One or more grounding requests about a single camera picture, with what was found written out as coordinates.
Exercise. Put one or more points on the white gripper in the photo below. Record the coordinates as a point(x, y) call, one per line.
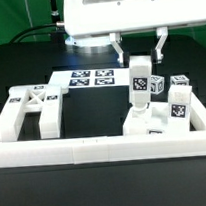
point(93, 17)

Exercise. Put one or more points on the white chair seat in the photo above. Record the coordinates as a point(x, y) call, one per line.
point(151, 121)

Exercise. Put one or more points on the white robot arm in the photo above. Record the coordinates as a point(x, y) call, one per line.
point(104, 39)

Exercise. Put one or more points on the white marker sheet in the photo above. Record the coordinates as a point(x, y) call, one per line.
point(90, 78)

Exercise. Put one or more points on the white U-shaped fence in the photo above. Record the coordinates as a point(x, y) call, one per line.
point(82, 151)

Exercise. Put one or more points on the white chair back frame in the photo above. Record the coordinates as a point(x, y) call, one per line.
point(46, 99)

